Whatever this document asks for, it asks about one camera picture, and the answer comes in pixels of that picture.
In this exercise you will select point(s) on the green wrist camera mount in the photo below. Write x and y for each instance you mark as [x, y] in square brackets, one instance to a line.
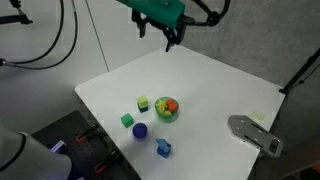
[156, 10]

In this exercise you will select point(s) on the purple spiky ball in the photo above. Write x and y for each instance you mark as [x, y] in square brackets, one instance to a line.
[140, 130]

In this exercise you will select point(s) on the black camera boom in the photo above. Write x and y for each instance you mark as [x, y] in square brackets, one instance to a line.
[16, 19]

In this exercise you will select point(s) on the yellow toy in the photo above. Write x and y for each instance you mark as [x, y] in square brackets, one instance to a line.
[161, 106]

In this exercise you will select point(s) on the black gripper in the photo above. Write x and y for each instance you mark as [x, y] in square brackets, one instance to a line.
[156, 24]

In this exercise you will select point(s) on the light green cube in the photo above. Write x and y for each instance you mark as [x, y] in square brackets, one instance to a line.
[142, 101]

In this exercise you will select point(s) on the grey metal plate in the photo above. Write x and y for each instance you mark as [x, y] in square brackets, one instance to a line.
[251, 133]

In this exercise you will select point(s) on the dark blue cube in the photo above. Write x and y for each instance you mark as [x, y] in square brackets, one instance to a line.
[144, 109]

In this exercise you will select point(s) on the purple lit strip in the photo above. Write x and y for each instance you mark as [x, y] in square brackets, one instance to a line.
[57, 146]

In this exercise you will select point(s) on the black tripod leg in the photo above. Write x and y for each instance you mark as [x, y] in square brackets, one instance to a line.
[300, 72]

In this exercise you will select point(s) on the red and black clamp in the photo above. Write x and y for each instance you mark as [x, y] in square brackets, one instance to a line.
[86, 134]
[105, 164]

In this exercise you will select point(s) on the orange toy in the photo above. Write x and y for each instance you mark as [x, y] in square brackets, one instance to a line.
[171, 105]

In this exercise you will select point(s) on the green bowl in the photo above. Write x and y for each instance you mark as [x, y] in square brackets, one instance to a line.
[166, 116]

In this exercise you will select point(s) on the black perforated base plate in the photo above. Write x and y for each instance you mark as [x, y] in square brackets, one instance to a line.
[66, 131]

